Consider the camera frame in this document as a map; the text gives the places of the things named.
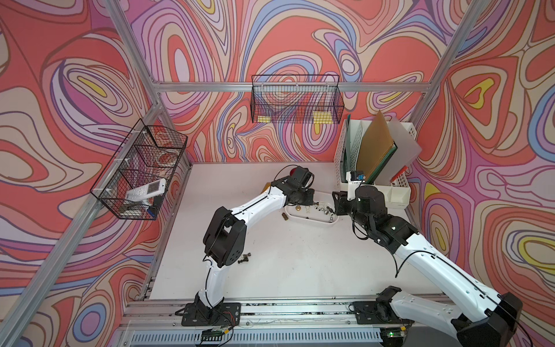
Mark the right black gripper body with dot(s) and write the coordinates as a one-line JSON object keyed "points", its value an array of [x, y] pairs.
{"points": [[343, 207]]}

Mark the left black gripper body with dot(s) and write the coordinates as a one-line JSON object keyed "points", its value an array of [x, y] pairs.
{"points": [[304, 197]]}

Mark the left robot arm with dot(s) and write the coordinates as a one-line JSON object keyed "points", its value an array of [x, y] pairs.
{"points": [[228, 229]]}

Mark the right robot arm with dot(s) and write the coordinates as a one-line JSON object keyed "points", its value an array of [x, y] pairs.
{"points": [[478, 315]]}

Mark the white plastic storage box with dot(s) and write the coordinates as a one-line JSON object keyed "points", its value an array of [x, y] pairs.
{"points": [[321, 215]]}

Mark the yellow wallet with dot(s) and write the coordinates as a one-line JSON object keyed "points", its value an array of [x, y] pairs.
{"points": [[266, 187]]}

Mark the white desk file organizer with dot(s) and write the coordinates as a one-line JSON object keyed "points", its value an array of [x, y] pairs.
{"points": [[397, 194]]}

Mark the brown cardboard folder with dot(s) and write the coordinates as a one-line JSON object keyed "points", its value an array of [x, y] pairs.
{"points": [[377, 147]]}

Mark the dark bronze piece pair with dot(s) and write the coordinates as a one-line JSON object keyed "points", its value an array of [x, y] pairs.
{"points": [[245, 258]]}

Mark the grey folder sheet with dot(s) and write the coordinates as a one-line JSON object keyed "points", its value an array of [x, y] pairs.
{"points": [[404, 136]]}

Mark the white remote control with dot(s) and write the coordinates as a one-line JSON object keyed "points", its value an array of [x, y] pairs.
{"points": [[147, 191]]}

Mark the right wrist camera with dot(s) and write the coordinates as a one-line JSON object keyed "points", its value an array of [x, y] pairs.
{"points": [[354, 180]]}

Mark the black wire basket back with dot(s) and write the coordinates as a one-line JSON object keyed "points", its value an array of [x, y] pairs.
{"points": [[296, 99]]}

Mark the black wire basket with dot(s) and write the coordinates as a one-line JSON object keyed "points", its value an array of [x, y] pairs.
{"points": [[148, 153], [296, 99]]}

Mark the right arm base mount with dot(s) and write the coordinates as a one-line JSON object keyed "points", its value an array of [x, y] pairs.
{"points": [[376, 313]]}

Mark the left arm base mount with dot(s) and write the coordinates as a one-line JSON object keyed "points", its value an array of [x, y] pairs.
{"points": [[197, 314]]}

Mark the black wire basket left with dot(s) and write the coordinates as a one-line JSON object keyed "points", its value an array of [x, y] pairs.
{"points": [[148, 153]]}

